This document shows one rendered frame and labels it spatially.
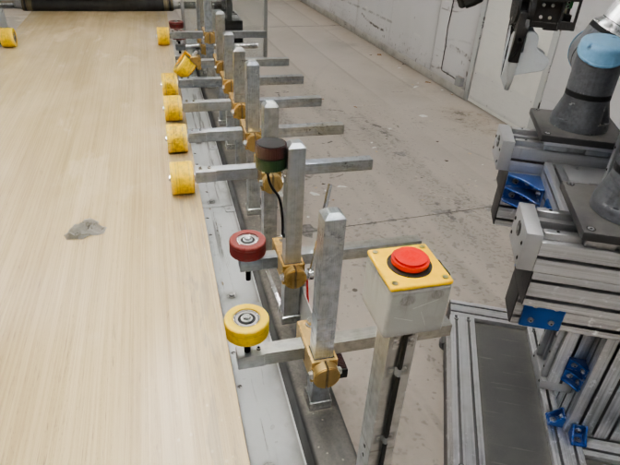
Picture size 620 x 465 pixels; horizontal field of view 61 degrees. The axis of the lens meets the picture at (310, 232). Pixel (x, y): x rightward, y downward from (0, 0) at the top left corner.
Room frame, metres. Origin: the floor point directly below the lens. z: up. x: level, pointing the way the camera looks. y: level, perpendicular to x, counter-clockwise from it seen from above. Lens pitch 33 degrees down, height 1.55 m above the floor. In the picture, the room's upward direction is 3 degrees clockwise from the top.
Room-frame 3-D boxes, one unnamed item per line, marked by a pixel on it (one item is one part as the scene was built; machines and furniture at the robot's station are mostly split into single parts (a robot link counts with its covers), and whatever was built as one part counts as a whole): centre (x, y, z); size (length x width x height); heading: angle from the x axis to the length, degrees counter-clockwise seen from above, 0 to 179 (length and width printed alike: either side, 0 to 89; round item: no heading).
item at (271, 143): (0.94, 0.08, 1.04); 0.06 x 0.06 x 0.22; 16
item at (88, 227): (0.97, 0.49, 0.91); 0.09 x 0.07 x 0.02; 129
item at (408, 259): (0.46, -0.11, 1.22); 0.04 x 0.04 x 0.02
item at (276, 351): (0.77, -0.09, 0.81); 0.43 x 0.03 x 0.04; 106
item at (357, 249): (1.02, -0.06, 0.84); 0.43 x 0.03 x 0.04; 106
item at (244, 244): (0.96, 0.13, 0.85); 0.08 x 0.08 x 0.11
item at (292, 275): (0.97, 0.05, 0.85); 0.13 x 0.06 x 0.05; 16
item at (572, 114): (1.43, -0.73, 1.09); 0.15 x 0.15 x 0.10
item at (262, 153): (0.94, 0.08, 1.13); 0.06 x 0.06 x 0.02
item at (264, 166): (0.94, 0.08, 1.11); 0.06 x 0.06 x 0.02
